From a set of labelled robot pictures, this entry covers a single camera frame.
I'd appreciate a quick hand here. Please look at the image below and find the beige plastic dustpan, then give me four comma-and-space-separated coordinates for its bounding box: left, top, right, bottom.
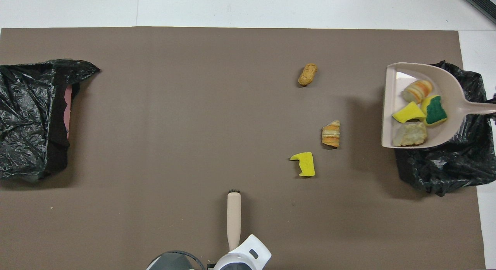
381, 62, 496, 149

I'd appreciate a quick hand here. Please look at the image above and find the green and yellow sponge piece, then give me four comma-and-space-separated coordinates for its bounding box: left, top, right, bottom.
420, 95, 448, 127

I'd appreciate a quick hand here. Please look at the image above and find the toy croissant piece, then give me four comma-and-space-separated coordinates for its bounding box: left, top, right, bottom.
401, 80, 434, 104
392, 122, 428, 147
322, 120, 341, 148

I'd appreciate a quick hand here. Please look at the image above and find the toy peanut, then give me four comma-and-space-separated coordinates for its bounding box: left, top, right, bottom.
298, 63, 318, 86

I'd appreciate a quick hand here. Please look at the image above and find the beige hand brush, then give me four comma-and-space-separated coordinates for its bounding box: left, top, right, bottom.
227, 190, 241, 252

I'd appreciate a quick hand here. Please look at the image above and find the black trash bag liner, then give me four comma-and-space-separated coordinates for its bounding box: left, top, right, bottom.
0, 59, 100, 181
394, 61, 496, 197

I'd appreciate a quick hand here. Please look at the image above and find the pink plastic bin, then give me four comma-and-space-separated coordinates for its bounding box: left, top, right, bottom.
64, 85, 74, 139

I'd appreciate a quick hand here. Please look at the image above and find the grey ribbed device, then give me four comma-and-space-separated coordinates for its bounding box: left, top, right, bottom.
461, 0, 496, 26

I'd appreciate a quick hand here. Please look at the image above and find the brown paper table mat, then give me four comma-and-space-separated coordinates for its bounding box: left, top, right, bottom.
0, 27, 487, 270

